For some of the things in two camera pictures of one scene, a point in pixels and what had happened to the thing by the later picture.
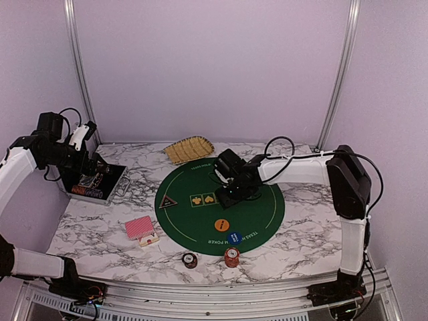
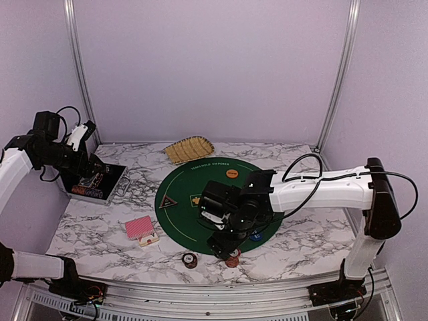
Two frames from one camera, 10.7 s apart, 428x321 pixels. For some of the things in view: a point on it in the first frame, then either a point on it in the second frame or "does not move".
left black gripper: (80, 168) does not move
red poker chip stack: (232, 257) does not move
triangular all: (166, 202) does not move
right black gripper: (225, 202) → (227, 244)
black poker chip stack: (189, 260) does not move
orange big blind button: (221, 225) → (232, 173)
